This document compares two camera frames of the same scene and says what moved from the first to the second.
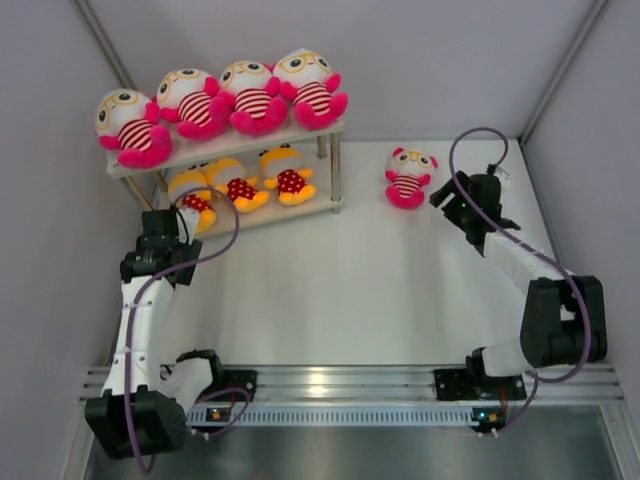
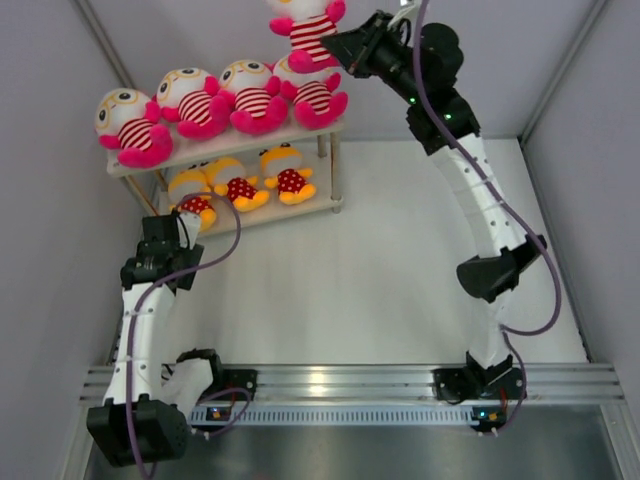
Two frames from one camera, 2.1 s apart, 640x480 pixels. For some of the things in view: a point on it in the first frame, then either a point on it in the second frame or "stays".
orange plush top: [283, 168] stays
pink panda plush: [253, 89] stays
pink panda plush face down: [190, 98] stays
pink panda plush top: [408, 177] -> [307, 22]
